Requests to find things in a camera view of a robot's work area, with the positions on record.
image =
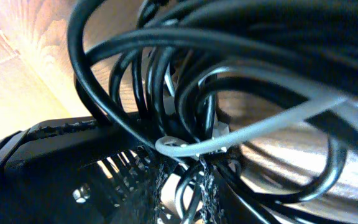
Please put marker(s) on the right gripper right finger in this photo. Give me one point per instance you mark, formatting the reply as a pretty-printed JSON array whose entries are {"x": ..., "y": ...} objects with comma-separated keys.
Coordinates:
[{"x": 238, "y": 207}]

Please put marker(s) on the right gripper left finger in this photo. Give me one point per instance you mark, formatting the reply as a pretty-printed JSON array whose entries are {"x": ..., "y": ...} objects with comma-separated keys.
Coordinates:
[{"x": 77, "y": 171}]

